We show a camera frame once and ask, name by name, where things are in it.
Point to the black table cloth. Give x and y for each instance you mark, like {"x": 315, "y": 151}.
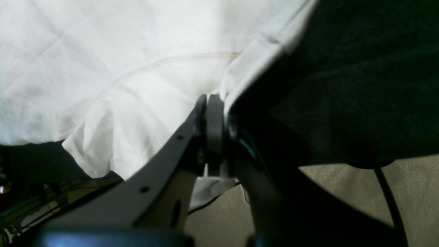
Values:
{"x": 364, "y": 70}

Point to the white T-shirt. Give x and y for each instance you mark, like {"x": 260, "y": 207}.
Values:
{"x": 114, "y": 79}

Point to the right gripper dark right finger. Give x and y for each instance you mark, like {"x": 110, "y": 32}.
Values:
{"x": 288, "y": 208}

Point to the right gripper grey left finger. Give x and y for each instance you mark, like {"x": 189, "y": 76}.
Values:
{"x": 150, "y": 208}

